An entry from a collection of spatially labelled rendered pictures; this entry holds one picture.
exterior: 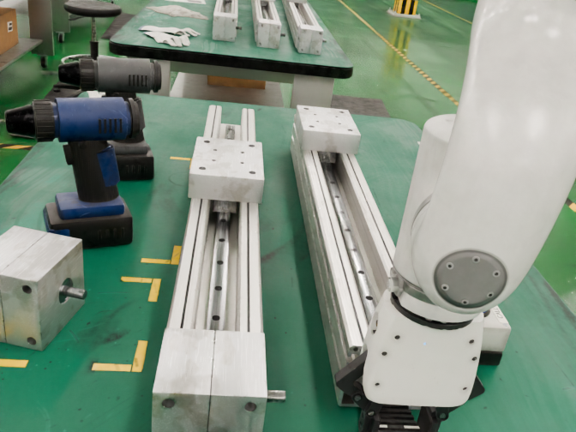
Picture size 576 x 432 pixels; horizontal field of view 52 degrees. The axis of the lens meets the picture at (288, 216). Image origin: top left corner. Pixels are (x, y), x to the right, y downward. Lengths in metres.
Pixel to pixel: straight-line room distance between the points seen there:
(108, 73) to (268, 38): 1.44
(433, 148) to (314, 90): 1.95
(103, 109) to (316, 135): 0.43
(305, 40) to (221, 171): 1.60
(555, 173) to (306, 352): 0.44
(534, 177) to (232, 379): 0.32
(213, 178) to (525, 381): 0.50
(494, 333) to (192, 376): 0.39
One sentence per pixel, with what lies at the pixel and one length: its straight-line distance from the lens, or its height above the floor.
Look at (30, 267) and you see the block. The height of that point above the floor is 0.87.
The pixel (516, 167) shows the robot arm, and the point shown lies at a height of 1.13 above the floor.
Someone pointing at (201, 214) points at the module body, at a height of 0.86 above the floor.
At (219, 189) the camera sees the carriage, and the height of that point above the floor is 0.88.
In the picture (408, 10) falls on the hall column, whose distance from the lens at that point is 10.82.
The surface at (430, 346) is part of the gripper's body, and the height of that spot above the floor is 0.93.
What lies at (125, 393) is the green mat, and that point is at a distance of 0.68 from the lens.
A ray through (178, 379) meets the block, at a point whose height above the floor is 0.87.
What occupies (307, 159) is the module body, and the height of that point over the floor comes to 0.86.
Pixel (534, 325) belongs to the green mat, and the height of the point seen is 0.78.
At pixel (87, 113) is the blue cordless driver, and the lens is 0.85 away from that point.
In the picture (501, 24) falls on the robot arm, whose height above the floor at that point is 1.21.
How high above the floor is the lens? 1.25
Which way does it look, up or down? 27 degrees down
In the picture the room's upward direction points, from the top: 8 degrees clockwise
